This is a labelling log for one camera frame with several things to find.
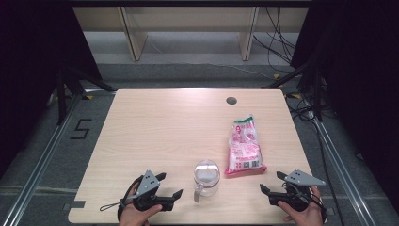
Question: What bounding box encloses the black floor cable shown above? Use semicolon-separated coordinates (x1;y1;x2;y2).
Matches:
286;92;344;226

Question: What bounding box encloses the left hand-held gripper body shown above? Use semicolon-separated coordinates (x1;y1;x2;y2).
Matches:
132;169;175;212

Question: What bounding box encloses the black wrist strap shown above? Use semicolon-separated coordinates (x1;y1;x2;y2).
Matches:
99;175;144;220
309;187;329;224

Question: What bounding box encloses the black metal stand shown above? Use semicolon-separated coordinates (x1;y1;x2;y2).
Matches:
263;59;325;122
56;67;116;126

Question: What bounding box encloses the dark curtain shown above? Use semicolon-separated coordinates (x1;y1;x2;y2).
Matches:
291;0;399;205
0;0;102;178

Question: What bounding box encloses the clear jar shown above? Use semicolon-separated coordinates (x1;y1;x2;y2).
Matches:
193;159;221;203

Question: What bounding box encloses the metal floor rail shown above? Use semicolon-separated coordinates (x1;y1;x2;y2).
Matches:
0;93;83;226
310;116;377;226

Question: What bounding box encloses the pink and white sugar bag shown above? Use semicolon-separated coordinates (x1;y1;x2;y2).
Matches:
224;114;267;176

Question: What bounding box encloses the person's left hand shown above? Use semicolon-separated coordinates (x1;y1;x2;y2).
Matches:
119;184;164;226

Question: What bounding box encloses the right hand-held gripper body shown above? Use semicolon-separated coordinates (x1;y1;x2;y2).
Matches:
269;169;327;212

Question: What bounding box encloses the bundle of black cables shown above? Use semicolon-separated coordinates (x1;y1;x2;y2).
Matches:
252;6;297;73

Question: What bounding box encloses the person's right hand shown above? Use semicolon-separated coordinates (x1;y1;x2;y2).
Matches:
278;185;325;226

